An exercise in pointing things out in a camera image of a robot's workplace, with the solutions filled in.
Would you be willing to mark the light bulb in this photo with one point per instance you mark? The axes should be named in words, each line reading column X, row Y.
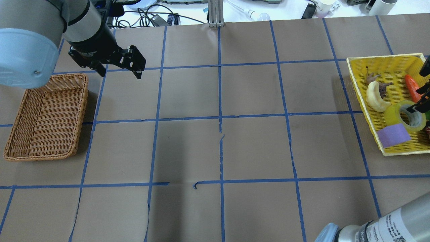
column 251, row 14

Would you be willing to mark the aluminium frame post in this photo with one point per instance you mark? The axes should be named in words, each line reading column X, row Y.
column 215, row 13

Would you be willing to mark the white paper cup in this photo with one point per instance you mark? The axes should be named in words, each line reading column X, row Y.
column 323, row 7

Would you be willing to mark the toy banana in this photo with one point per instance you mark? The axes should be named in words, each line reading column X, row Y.
column 374, row 99

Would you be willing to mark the black power adapter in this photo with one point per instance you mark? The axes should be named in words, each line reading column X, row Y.
column 158, row 21

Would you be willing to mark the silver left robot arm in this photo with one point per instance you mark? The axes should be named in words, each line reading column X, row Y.
column 31, row 32

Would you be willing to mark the yellow plastic basket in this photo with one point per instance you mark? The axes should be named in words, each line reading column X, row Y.
column 392, row 69

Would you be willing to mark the orange toy carrot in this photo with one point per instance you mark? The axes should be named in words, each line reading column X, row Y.
column 412, row 87

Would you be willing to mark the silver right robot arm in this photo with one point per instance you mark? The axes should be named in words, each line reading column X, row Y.
column 409, row 223

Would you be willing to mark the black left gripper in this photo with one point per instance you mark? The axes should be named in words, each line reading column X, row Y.
column 95, row 49

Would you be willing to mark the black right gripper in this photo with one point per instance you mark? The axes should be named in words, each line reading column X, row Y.
column 424, row 88

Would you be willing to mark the purple foam block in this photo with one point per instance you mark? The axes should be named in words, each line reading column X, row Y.
column 393, row 135

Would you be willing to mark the brown wicker basket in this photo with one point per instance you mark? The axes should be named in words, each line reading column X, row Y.
column 49, row 120

